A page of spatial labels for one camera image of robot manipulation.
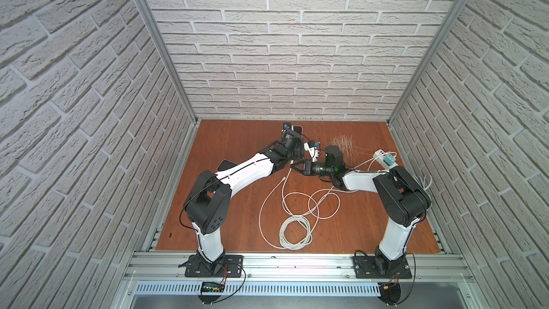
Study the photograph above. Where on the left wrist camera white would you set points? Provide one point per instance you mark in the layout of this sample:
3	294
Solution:
287	126

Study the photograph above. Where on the right controller board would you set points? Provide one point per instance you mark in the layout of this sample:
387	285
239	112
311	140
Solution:
390	294

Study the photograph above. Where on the white power strip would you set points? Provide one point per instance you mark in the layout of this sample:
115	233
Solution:
394	171

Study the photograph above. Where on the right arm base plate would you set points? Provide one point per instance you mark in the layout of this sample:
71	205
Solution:
379	267

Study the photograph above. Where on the phone with pink case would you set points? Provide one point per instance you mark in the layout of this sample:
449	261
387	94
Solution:
298	130

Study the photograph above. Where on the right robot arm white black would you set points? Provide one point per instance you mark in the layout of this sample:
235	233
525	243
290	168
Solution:
404	200

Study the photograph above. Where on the left controller board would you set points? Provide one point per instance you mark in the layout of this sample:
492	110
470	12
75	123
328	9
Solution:
212	287

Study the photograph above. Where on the aluminium front rail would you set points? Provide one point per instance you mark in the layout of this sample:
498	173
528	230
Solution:
288	274

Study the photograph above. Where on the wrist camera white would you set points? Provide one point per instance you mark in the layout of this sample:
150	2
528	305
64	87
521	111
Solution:
287	126
313	148

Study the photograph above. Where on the phone with grey case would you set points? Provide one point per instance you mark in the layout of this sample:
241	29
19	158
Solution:
226	165

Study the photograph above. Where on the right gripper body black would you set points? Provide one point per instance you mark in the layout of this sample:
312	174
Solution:
307	167

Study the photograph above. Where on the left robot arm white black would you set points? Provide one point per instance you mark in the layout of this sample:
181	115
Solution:
208	203

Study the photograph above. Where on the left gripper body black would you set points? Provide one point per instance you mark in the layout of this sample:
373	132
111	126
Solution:
289	131

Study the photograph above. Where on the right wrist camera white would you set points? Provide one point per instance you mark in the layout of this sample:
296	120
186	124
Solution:
313	148

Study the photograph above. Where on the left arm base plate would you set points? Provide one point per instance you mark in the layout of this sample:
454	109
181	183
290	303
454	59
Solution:
198	267

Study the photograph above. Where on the teal USB charger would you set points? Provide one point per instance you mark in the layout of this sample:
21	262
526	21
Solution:
389	160

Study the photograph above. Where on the controller board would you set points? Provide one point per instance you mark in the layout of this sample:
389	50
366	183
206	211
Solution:
212	287
390	294

